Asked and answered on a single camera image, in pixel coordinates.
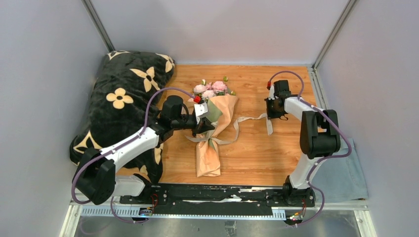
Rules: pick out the blue denim tote bag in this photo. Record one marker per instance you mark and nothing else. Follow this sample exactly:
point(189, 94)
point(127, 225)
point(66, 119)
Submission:
point(341, 179)

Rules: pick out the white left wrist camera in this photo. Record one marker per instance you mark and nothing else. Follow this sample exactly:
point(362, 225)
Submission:
point(200, 108)

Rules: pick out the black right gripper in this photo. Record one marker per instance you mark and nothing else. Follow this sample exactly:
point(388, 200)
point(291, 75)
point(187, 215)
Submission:
point(271, 114)

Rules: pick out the pink fake flower bouquet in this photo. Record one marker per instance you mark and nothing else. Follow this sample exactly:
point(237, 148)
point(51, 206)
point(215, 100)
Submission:
point(206, 90)

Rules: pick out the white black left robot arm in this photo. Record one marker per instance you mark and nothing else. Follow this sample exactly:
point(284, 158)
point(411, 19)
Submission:
point(96, 177)

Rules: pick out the black floral plush blanket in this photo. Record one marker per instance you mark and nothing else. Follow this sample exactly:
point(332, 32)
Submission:
point(119, 102)

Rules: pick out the green and peach wrapping paper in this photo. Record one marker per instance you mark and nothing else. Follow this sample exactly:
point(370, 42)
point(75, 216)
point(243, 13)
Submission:
point(220, 111)

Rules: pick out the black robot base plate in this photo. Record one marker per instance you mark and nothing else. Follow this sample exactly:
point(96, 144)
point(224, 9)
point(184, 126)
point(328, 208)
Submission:
point(200, 199)

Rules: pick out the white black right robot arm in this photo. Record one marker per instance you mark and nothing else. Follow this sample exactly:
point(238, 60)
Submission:
point(318, 139)

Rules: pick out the white gold-lettered ribbon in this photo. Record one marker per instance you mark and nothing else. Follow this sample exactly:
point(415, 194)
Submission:
point(208, 136)

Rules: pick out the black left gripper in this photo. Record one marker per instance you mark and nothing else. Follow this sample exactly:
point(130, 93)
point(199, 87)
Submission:
point(204, 126)

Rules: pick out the aluminium front frame rail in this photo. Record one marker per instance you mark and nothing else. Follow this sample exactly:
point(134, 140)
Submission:
point(113, 219)

